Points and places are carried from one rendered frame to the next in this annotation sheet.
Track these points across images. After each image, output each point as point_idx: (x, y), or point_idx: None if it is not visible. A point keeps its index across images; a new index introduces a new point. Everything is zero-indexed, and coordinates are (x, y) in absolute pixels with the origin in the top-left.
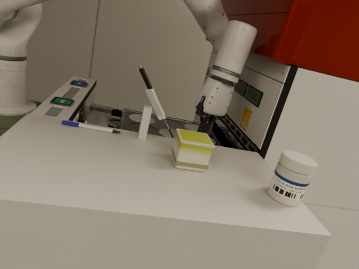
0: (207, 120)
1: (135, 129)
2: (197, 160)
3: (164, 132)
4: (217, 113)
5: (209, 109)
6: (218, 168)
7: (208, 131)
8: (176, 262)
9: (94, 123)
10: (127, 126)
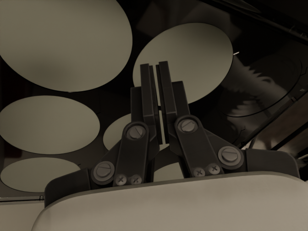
0: (200, 134)
1: (228, 133)
2: None
3: (163, 137)
4: (140, 198)
5: (278, 211)
6: None
7: (148, 84)
8: None
9: (262, 146)
10: (236, 140)
